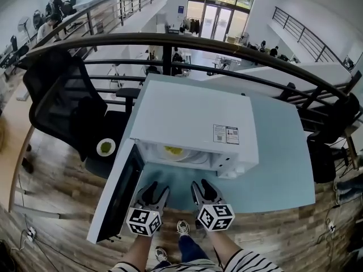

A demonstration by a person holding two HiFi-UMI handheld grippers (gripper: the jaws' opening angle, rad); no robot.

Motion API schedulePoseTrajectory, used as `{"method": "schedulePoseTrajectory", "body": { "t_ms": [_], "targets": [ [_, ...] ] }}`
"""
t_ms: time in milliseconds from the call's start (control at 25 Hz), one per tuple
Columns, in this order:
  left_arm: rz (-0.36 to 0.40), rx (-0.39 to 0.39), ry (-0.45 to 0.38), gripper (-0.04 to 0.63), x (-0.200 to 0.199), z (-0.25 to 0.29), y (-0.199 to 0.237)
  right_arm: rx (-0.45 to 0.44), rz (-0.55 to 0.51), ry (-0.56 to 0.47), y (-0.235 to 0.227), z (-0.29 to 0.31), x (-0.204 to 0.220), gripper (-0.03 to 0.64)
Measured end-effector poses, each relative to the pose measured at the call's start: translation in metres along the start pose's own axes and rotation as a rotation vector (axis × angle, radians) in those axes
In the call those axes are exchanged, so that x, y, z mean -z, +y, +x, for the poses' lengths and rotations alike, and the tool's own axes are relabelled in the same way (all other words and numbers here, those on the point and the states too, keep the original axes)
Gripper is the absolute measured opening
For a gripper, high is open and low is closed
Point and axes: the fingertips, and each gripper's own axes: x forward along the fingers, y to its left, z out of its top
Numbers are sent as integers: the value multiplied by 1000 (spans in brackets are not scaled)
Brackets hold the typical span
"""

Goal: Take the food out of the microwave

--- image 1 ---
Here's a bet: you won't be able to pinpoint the dark balcony railing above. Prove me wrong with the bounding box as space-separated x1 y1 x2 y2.
271 6 343 63
58 0 167 37

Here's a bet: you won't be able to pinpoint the black mesh office chair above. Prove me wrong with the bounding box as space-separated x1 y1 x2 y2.
22 49 142 180

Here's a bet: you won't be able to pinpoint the person's jeans legs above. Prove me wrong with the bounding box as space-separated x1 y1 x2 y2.
151 234 211 267

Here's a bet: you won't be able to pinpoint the glass entrance door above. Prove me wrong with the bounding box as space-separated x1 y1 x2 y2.
199 3 235 41

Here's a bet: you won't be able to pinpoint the person's right forearm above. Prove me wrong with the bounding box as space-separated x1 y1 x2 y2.
208 228 245 264

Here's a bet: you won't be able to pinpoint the clothes rack with dark garments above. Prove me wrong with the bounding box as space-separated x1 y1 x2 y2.
180 16 201 36

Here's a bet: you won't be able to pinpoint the white sneaker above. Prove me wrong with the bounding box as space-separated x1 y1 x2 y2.
176 220 191 235
154 246 168 264

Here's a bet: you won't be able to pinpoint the striped shirt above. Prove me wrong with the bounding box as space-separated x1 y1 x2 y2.
107 248 285 272

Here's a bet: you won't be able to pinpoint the white plate with yellow food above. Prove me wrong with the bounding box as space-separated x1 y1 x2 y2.
162 145 197 162

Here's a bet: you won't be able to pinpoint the white plate with green food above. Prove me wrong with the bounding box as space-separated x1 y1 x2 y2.
96 138 116 157

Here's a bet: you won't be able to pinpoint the black floor cable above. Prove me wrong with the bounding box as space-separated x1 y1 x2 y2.
10 222 94 272

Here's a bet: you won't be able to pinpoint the white microwave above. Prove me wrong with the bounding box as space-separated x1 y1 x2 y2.
86 79 259 244

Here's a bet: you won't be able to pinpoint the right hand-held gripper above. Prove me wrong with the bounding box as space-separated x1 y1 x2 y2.
190 178 237 233

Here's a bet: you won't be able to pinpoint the dark curved metal railing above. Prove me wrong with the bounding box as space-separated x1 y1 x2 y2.
24 32 363 133

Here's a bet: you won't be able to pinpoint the person's left forearm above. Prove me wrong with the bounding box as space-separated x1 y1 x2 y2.
124 233 155 269

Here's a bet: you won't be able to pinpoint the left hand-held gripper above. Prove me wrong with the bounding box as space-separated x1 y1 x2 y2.
126 181 171 238

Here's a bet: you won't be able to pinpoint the standing fan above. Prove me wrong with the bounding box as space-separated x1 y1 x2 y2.
17 16 32 44

